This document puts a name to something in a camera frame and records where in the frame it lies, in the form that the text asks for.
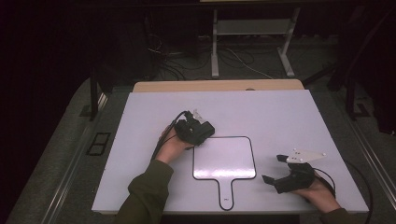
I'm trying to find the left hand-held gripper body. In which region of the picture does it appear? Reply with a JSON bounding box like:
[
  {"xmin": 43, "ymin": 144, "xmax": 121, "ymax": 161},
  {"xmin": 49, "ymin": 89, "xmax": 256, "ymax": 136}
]
[{"xmin": 174, "ymin": 108, "xmax": 207, "ymax": 147}]

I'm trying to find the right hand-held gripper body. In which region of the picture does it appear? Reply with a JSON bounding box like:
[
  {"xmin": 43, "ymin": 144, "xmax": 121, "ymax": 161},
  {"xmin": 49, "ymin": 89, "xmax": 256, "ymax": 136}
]
[{"xmin": 274, "ymin": 148, "xmax": 328, "ymax": 195}]

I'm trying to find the black whiteboard eraser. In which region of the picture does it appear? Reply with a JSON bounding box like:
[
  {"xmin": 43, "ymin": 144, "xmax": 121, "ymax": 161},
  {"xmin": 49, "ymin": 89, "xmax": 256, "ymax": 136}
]
[{"xmin": 194, "ymin": 121, "xmax": 216, "ymax": 147}]

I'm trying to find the small white handled whiteboard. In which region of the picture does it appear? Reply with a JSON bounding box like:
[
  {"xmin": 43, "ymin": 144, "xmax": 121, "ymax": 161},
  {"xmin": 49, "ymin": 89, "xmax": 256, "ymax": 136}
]
[{"xmin": 191, "ymin": 135, "xmax": 258, "ymax": 212}]

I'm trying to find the person's left hand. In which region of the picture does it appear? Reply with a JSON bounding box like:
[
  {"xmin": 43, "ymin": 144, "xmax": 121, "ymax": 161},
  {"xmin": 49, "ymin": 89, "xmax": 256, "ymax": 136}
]
[{"xmin": 154, "ymin": 125, "xmax": 194, "ymax": 165}]

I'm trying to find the person's right hand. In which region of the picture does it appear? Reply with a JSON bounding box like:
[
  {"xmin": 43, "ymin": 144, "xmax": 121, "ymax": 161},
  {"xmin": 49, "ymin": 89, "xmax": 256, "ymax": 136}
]
[{"xmin": 291, "ymin": 174, "xmax": 342, "ymax": 215}]

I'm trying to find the white metal stand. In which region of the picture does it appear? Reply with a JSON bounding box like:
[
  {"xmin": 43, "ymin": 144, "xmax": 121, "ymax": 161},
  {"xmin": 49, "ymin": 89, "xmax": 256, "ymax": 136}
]
[{"xmin": 210, "ymin": 7, "xmax": 302, "ymax": 79}]

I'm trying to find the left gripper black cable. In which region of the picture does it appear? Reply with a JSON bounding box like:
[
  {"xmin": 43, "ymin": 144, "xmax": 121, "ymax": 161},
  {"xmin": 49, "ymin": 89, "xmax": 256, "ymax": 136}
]
[{"xmin": 150, "ymin": 110, "xmax": 190, "ymax": 161}]

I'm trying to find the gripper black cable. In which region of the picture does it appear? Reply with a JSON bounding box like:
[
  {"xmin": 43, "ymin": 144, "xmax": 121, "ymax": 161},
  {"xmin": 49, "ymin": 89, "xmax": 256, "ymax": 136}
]
[
  {"xmin": 312, "ymin": 159, "xmax": 374, "ymax": 224},
  {"xmin": 150, "ymin": 110, "xmax": 190, "ymax": 161}
]

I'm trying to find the tangle of black floor cables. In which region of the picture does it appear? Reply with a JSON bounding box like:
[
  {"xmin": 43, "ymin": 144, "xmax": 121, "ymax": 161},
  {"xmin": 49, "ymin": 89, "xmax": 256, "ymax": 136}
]
[{"xmin": 146, "ymin": 32, "xmax": 216, "ymax": 81}]

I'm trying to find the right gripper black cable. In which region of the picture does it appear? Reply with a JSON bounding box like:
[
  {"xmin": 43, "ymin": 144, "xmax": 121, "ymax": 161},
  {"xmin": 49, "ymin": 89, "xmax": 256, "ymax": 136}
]
[{"xmin": 312, "ymin": 159, "xmax": 374, "ymax": 224}]

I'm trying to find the white floor cable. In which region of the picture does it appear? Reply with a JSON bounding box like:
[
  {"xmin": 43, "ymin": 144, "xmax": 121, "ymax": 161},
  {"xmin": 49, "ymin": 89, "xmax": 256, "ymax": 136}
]
[{"xmin": 223, "ymin": 46, "xmax": 275, "ymax": 80}]

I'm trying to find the black floor socket frame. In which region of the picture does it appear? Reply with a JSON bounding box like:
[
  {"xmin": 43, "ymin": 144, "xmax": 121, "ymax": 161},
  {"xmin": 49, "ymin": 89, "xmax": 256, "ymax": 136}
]
[{"xmin": 86, "ymin": 132, "xmax": 112, "ymax": 157}]

